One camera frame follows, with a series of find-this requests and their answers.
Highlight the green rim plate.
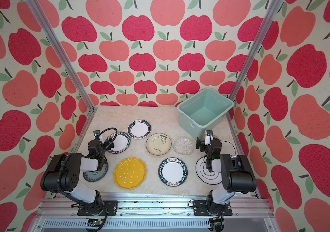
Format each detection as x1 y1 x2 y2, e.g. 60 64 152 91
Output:
158 157 188 187
127 119 152 139
107 131 131 154

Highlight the yellow polka dot plate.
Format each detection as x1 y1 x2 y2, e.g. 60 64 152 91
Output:
114 157 147 190

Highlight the green rim plate front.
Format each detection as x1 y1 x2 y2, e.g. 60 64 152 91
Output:
158 157 188 187

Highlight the green rim plate back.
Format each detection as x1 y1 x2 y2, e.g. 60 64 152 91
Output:
127 119 152 139

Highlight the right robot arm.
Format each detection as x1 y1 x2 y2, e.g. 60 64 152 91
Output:
196 138 256 215

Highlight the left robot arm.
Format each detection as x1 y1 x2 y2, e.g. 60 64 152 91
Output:
40 139 114 213

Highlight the mint green plastic bin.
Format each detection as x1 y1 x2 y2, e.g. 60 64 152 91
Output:
177 88 234 139

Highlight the grey glass plate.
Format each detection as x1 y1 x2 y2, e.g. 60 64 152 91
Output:
200 135 214 142

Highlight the blue patterned plate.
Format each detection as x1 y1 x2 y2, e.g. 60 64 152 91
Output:
83 159 109 182

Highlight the clear glass plate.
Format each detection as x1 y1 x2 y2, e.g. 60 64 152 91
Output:
173 136 196 155

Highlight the beige bamboo pattern plate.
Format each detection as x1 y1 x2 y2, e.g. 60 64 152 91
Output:
146 133 172 156

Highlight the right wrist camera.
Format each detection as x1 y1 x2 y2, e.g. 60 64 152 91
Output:
205 130 213 145

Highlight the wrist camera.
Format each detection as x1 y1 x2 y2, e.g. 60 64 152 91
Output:
93 130 100 139
205 130 213 145

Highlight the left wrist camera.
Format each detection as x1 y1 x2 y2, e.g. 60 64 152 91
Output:
93 130 100 139

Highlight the black corrugated cable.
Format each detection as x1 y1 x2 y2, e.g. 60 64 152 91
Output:
57 127 119 232

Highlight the white black ring plate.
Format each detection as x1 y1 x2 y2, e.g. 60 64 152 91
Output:
196 158 222 185

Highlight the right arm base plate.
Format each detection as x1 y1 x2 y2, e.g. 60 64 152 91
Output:
190 200 233 217

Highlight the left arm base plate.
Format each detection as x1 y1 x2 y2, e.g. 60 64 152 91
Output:
77 201 118 217

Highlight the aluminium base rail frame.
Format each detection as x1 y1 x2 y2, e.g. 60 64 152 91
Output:
26 193 280 232

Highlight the left aluminium frame post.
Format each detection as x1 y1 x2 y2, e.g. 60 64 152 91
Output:
26 0 94 113

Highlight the aluminium frame post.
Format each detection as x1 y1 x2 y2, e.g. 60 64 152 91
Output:
26 0 94 113
228 0 284 101

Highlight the right aluminium frame post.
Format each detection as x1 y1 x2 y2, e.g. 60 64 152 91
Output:
228 0 284 101

